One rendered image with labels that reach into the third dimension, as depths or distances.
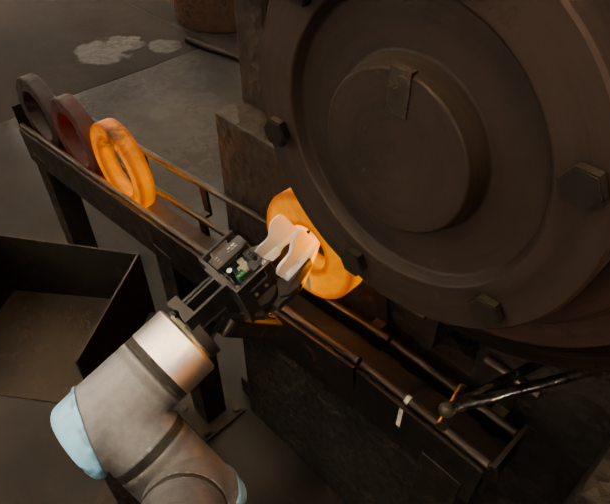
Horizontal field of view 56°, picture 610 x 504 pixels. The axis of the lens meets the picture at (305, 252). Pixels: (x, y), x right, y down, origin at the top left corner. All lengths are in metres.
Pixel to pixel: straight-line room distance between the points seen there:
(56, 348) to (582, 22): 0.86
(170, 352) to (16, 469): 1.04
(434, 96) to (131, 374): 0.42
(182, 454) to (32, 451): 1.01
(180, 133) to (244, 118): 1.67
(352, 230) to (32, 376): 0.63
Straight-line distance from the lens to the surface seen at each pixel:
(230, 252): 0.65
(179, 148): 2.46
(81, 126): 1.24
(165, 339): 0.63
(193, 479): 0.61
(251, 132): 0.86
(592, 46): 0.30
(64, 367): 0.95
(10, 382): 0.98
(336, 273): 0.71
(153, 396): 0.63
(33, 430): 1.66
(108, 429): 0.63
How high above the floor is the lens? 1.33
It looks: 44 degrees down
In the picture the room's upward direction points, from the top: straight up
